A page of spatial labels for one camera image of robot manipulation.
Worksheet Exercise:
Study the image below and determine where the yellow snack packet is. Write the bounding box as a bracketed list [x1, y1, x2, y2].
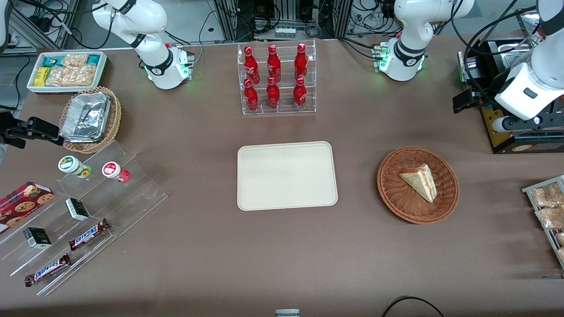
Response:
[34, 67, 52, 87]

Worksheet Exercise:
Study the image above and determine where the white rectangular snack bin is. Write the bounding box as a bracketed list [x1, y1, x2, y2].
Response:
[26, 51, 108, 95]

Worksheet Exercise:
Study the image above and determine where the clear acrylic bottle rack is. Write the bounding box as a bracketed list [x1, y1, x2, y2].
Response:
[237, 39, 317, 116]

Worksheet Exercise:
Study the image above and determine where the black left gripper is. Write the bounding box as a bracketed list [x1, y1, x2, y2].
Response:
[453, 87, 497, 115]

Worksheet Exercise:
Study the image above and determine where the steel warmer pan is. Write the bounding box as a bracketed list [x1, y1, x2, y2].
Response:
[496, 39, 540, 60]

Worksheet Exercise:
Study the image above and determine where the black food warmer cabinet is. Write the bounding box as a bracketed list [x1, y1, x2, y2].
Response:
[457, 9, 564, 155]

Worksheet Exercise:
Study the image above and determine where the small black box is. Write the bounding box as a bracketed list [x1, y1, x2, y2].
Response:
[65, 198, 90, 221]
[23, 227, 52, 249]

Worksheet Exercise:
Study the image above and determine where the green lidded yogurt cup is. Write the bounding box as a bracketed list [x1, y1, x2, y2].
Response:
[58, 155, 92, 178]

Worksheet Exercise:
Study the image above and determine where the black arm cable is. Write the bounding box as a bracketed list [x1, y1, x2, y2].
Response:
[449, 0, 540, 95]

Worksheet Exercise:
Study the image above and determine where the beige rectangular tray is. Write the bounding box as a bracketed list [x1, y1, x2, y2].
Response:
[237, 141, 338, 211]

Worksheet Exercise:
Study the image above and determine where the metal wire rack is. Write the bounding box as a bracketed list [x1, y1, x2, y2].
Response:
[522, 175, 564, 270]

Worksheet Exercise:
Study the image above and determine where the brown round wicker basket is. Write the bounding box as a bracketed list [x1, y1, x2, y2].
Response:
[377, 147, 460, 225]

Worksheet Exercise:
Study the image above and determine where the black table cable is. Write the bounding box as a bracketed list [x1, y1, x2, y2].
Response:
[381, 296, 445, 317]

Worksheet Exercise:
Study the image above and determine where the stack of foil trays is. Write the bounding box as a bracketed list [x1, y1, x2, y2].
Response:
[59, 92, 111, 143]

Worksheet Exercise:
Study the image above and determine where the triangular sandwich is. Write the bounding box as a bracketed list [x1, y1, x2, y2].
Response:
[399, 164, 438, 203]

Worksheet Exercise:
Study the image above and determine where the clear cracker bag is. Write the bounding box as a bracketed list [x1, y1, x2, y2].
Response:
[62, 53, 89, 68]
[70, 64, 98, 87]
[44, 65, 73, 87]

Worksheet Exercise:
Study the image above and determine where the red lidded yogurt cup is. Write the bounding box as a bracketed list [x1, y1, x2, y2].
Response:
[102, 162, 131, 183]

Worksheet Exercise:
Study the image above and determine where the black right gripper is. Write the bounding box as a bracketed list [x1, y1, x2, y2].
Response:
[2, 117, 65, 149]

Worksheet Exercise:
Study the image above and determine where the clear acrylic stepped stand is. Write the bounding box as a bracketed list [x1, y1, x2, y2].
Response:
[0, 140, 168, 296]

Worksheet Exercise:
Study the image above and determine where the aluminium frame post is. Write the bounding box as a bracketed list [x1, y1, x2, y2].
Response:
[214, 0, 241, 42]

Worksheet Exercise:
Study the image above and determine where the red cookie box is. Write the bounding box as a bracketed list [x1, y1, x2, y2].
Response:
[0, 181, 55, 235]

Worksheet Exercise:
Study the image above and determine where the red cola bottle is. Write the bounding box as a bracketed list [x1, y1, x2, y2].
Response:
[266, 77, 281, 110]
[267, 44, 282, 83]
[294, 43, 308, 81]
[244, 78, 259, 112]
[244, 46, 260, 84]
[293, 77, 307, 110]

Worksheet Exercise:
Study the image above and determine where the light tan wicker basket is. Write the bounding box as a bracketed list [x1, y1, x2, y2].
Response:
[59, 86, 122, 154]

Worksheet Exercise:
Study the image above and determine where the snickers chocolate bar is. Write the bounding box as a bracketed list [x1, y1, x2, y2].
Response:
[24, 254, 71, 287]
[69, 219, 111, 251]

